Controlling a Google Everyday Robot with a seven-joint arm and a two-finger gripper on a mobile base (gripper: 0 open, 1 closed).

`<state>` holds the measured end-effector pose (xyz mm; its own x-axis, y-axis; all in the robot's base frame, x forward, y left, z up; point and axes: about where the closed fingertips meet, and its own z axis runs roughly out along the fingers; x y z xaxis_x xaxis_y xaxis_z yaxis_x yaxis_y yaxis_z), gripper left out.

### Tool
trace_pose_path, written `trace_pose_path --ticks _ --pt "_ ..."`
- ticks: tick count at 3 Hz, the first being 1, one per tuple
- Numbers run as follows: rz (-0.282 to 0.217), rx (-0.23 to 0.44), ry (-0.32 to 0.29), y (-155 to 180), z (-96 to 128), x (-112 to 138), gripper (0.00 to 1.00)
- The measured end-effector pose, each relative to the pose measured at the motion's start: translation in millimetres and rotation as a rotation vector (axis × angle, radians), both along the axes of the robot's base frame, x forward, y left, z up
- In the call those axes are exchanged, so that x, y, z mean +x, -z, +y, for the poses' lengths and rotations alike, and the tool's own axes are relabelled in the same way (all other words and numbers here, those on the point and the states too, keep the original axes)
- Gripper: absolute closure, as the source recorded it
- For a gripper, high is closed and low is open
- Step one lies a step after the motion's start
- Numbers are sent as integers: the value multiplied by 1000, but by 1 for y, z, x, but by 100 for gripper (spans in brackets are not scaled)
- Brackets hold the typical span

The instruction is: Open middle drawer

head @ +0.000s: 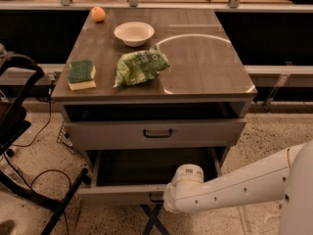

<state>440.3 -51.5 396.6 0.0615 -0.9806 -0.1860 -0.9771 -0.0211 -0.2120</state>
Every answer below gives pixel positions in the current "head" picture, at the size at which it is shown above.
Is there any black floor cable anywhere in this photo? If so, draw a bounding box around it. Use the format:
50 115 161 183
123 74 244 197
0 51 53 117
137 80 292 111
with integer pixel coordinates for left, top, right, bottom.
0 85 72 235

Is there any grey drawer cabinet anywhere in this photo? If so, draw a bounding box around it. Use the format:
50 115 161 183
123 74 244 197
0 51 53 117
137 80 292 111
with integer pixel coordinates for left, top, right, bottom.
53 9 256 187

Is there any grey top drawer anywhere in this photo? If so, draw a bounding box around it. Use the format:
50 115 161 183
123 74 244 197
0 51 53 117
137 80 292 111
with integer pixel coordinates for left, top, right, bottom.
65 118 246 150

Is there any orange fruit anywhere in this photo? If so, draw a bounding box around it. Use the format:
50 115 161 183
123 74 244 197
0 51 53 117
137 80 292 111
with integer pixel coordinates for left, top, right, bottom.
91 7 106 23

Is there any green yellow sponge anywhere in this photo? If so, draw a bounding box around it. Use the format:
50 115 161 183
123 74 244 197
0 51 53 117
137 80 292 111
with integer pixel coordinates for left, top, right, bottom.
67 60 96 91

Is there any white bowl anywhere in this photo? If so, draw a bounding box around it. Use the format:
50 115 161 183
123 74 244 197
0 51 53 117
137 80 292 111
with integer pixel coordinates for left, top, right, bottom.
114 22 155 47

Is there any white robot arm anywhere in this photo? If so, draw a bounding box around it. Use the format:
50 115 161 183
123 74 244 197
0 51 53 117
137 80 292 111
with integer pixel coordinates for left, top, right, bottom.
163 141 313 235

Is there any blue tape cross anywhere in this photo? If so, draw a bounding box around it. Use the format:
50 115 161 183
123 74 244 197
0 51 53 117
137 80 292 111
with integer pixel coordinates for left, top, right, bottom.
141 204 170 235

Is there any grey drawer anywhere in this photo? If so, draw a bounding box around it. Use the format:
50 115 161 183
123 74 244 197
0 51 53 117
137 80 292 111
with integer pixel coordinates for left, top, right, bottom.
65 118 246 150
78 148 223 206

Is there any wire basket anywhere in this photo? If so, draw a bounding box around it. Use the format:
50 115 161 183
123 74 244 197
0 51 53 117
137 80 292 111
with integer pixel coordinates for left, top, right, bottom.
57 123 80 156

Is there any green chip bag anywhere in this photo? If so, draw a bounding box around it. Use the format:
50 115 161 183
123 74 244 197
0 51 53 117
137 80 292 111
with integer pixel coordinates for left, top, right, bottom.
114 46 170 87

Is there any black chair frame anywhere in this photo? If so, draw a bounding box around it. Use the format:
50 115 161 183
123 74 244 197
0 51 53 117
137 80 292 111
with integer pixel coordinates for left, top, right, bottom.
0 52 87 235

